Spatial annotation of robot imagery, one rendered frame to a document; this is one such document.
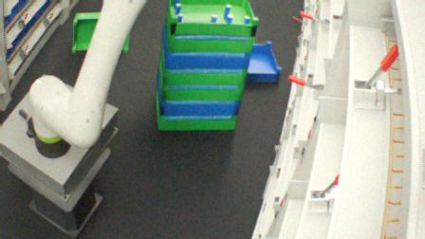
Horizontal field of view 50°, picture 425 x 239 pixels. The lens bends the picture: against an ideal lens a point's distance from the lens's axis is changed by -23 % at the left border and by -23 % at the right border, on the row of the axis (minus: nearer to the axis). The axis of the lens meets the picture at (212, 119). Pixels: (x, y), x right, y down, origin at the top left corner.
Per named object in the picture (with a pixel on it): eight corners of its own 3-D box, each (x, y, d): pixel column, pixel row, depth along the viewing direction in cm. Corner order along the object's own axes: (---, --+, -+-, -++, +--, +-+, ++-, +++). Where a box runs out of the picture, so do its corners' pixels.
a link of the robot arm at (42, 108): (57, 155, 155) (49, 110, 141) (28, 131, 160) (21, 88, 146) (80, 130, 163) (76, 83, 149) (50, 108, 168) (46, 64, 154)
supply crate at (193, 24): (170, 35, 193) (172, 18, 187) (167, 5, 206) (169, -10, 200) (255, 37, 198) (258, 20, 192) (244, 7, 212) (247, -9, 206)
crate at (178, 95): (160, 101, 215) (162, 85, 210) (157, 65, 229) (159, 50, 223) (241, 101, 221) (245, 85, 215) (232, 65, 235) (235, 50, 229)
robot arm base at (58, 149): (11, 126, 168) (9, 115, 163) (35, 103, 177) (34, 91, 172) (53, 166, 159) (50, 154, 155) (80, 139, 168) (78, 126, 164)
